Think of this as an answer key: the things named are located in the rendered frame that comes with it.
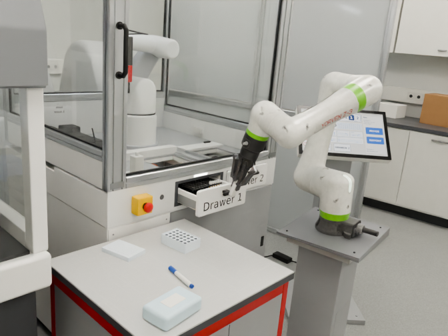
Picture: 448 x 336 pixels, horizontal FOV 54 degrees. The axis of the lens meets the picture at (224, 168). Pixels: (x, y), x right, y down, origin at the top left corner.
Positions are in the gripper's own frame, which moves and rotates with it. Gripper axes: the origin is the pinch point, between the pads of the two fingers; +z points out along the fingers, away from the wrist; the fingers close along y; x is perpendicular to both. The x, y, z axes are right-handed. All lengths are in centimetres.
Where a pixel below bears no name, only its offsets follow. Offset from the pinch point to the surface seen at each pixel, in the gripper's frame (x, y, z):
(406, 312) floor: 127, 69, 74
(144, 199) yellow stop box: -33.7, -14.2, 7.8
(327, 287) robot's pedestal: 21, 47, 22
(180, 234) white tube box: -27.3, 3.3, 13.2
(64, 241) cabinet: -47, -41, 49
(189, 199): -12.8, -10.4, 10.4
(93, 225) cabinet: -47, -23, 25
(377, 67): 162, -38, -39
